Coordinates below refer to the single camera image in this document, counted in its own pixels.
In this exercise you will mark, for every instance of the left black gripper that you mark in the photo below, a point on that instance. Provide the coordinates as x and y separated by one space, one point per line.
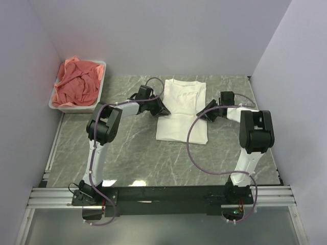
160 110

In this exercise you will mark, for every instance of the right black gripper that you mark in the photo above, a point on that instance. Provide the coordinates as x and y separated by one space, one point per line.
208 116

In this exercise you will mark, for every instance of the white t shirt red print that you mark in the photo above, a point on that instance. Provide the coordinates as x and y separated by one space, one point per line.
184 100

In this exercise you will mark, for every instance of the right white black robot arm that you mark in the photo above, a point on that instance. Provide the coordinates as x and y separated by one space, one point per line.
256 137

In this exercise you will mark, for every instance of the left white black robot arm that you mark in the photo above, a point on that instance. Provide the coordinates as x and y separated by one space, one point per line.
102 129

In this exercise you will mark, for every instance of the pink t shirt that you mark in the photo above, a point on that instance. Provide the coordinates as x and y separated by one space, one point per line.
76 85

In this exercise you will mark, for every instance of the white plastic bin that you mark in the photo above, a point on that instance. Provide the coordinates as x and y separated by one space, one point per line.
76 108

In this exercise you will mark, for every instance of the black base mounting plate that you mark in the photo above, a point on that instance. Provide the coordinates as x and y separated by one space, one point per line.
148 200

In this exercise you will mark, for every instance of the aluminium rail frame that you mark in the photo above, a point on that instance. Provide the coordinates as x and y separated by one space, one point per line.
264 196

